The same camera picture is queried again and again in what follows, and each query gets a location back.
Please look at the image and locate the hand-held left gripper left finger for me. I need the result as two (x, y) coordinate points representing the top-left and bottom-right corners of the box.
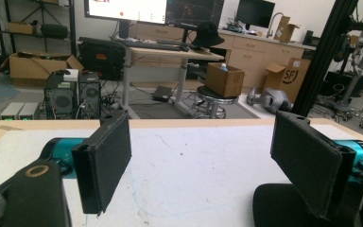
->
(71, 110), (132, 216)

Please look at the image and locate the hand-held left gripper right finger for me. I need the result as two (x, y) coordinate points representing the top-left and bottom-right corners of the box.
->
(269, 111), (357, 220)

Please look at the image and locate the grey robot part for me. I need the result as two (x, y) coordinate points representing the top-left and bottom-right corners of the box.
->
(246, 87), (293, 114)

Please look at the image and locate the black computer tower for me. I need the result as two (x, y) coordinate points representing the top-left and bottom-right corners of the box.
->
(43, 70), (80, 120)
(78, 71), (102, 120)

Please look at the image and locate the cardboard box with black logo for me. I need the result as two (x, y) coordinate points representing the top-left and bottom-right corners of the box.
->
(263, 57), (312, 104)

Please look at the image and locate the white table mat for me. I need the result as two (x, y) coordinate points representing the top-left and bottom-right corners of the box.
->
(0, 124), (360, 227)

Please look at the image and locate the flat black device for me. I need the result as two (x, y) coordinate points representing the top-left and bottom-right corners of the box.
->
(152, 85), (174, 103)

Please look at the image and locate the small white box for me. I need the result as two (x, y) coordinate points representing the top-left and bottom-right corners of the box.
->
(62, 68), (80, 82)

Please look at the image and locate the white power unit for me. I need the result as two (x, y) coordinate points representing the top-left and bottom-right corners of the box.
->
(0, 101), (41, 121)

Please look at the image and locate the black equipment case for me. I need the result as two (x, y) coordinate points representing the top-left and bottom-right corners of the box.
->
(78, 36), (127, 81)

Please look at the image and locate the chrome round stool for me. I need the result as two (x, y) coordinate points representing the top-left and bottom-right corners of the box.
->
(196, 85), (239, 119)

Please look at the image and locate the small open cardboard box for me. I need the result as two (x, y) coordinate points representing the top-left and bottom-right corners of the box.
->
(204, 61), (246, 98)

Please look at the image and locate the large open cardboard box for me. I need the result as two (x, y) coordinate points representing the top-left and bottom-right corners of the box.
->
(0, 51), (85, 88)

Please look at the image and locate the light wooden cabinet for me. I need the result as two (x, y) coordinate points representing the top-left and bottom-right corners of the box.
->
(131, 22), (317, 93)

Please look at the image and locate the wooden standing desk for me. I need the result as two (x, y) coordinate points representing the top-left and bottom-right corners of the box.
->
(119, 37), (225, 119)

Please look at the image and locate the black keyboard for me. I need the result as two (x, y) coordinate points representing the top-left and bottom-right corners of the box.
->
(122, 39), (191, 53)

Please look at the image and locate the folded cardboard box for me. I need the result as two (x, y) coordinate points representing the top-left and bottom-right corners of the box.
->
(273, 15), (301, 44)

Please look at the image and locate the chrome faucet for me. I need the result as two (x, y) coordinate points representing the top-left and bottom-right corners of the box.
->
(266, 11), (285, 39)

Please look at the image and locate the black bag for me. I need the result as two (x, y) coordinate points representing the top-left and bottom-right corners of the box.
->
(40, 23), (70, 41)

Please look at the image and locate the black metal shelf rack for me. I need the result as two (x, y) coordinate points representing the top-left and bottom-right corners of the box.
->
(0, 0), (78, 59)

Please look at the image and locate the white-screen computer monitor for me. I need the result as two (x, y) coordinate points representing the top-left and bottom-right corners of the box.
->
(84, 0), (168, 25)

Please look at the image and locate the small black monitor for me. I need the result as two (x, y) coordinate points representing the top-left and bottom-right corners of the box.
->
(235, 0), (276, 29)

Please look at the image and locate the flat cardboard box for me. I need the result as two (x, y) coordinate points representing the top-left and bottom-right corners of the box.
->
(7, 21), (36, 35)

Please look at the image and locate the black bucket hat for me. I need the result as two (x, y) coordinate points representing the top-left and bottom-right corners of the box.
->
(191, 21), (225, 48)

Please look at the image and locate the dark-screen computer monitor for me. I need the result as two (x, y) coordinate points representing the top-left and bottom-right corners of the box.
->
(165, 0), (225, 28)

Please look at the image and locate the black aluminium frame post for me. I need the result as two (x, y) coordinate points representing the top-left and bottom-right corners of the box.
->
(291, 0), (359, 118)

